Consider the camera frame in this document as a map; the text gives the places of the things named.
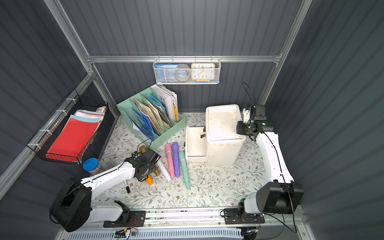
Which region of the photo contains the blue box in basket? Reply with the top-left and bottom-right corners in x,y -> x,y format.
154,63 -> 179,84

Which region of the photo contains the white three-drawer storage unit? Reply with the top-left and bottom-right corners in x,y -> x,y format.
205,105 -> 246,166

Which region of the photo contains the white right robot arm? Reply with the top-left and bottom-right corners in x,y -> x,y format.
237,105 -> 304,215

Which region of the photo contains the white magazine in organizer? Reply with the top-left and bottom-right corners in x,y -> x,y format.
150,85 -> 180,123

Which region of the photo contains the white wire hanging basket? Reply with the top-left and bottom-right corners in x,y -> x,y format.
152,58 -> 222,85

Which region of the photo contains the grey tape roll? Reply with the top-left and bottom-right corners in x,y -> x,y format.
174,64 -> 191,83

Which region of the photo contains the white microphone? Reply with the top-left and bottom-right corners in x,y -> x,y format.
157,159 -> 172,182

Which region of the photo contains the blue folder in organizer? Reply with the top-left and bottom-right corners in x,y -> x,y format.
133,110 -> 155,141

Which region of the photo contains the blue-lid clear jar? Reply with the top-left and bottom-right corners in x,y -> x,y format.
83,158 -> 105,176

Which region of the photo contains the white ribbed front cover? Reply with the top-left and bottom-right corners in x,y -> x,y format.
67,228 -> 244,240

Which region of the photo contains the orange microphone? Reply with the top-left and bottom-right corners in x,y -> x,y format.
146,175 -> 154,186

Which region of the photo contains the white bottom drawer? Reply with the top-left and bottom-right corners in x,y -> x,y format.
185,126 -> 207,163

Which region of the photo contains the gold microphone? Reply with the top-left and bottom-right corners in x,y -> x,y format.
139,146 -> 160,176

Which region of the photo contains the purple microphone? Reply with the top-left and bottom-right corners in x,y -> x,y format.
172,142 -> 180,178

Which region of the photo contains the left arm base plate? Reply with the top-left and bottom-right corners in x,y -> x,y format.
103,208 -> 147,228

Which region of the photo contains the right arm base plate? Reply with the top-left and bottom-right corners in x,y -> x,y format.
220,208 -> 265,225

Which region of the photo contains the black white marker pen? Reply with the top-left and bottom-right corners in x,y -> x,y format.
124,181 -> 131,194

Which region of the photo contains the pink microphone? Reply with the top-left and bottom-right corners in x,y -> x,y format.
165,144 -> 176,179

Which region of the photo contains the yellow alarm clock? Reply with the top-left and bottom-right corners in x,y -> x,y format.
191,63 -> 216,82

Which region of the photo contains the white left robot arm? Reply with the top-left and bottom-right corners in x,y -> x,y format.
49,149 -> 160,232

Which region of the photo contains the red paper folder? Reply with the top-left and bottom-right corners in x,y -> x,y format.
47,112 -> 103,157

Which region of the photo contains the black wire wall tray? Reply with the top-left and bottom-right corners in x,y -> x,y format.
27,91 -> 113,165

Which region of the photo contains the mint green file organizer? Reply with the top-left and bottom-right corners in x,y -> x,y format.
117,87 -> 187,150

